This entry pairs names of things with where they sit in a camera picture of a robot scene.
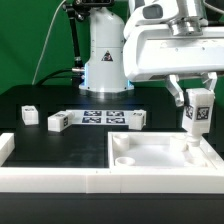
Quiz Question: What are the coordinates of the grey cable on backdrop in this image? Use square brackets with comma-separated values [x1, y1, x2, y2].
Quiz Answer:
[31, 0, 69, 86]

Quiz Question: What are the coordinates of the white square table top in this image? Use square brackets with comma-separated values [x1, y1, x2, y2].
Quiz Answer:
[108, 132, 215, 169]

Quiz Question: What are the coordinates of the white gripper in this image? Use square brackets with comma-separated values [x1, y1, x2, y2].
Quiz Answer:
[123, 21, 224, 107]

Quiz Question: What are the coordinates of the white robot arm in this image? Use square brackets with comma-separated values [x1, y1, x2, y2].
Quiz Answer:
[80, 0, 224, 106]

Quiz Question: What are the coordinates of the sheet of fiducial markers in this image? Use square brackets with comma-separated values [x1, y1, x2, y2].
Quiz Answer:
[71, 110, 132, 125]

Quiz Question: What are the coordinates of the white U-shaped fence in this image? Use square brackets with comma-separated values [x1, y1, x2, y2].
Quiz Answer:
[0, 133, 224, 194]

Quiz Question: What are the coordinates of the black cable at base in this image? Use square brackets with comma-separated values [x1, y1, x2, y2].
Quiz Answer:
[35, 68, 84, 86]

